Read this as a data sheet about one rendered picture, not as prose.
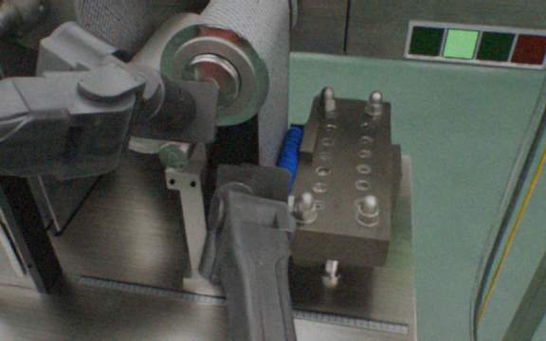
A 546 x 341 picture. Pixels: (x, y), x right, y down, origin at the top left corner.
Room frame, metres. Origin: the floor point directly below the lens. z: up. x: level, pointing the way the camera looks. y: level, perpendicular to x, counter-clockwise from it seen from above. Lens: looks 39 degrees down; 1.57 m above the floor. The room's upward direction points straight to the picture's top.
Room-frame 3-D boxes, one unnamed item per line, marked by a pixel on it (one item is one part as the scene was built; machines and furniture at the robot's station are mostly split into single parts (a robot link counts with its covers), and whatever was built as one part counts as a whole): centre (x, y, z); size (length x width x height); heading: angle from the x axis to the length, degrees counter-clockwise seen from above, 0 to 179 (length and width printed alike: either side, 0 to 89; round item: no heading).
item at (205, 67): (0.60, 0.08, 1.25); 0.07 x 0.02 x 0.07; 80
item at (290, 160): (0.71, -0.02, 1.03); 0.21 x 0.04 x 0.03; 170
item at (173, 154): (0.54, 0.13, 1.18); 0.04 x 0.02 x 0.04; 80
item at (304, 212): (0.58, -0.05, 1.05); 0.04 x 0.04 x 0.04
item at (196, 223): (0.58, 0.12, 1.05); 0.06 x 0.05 x 0.31; 170
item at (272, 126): (0.72, 0.00, 1.10); 0.23 x 0.01 x 0.18; 170
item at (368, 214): (0.57, -0.14, 1.05); 0.04 x 0.04 x 0.04
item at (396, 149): (0.73, -0.22, 0.96); 0.10 x 0.03 x 0.11; 170
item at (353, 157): (0.74, -0.13, 1.00); 0.40 x 0.16 x 0.06; 170
